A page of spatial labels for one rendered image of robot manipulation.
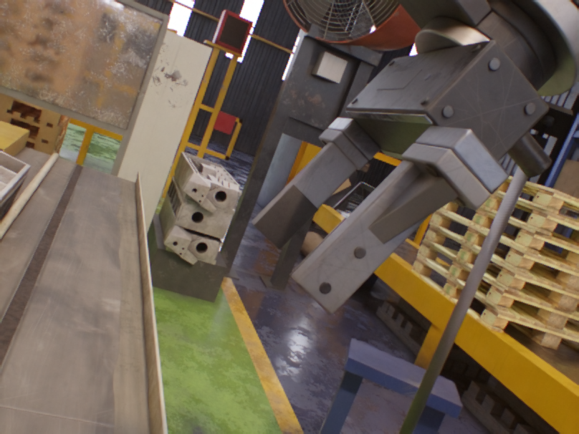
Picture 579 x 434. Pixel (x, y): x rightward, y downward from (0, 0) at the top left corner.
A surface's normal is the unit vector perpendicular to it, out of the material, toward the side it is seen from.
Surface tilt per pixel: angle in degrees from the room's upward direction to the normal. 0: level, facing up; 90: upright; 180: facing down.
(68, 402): 0
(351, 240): 87
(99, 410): 0
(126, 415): 3
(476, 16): 87
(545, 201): 90
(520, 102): 87
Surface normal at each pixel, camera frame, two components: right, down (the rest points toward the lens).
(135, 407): 0.33, -0.93
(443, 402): -0.15, 0.10
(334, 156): 0.20, 0.18
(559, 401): -0.90, -0.30
